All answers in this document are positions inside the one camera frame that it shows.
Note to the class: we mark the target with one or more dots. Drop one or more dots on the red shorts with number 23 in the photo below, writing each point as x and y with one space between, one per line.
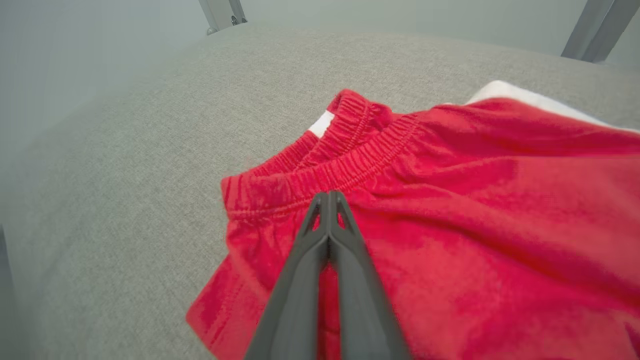
475 200

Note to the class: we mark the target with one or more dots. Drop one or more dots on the grey metal post bracket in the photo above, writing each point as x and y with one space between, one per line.
595 30

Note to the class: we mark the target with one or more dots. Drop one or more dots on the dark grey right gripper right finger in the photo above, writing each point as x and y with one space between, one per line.
362 300

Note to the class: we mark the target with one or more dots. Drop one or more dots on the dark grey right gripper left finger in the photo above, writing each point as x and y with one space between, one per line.
295 295

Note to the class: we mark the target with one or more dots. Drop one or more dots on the grey metal bracket with screws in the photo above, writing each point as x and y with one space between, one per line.
222 15

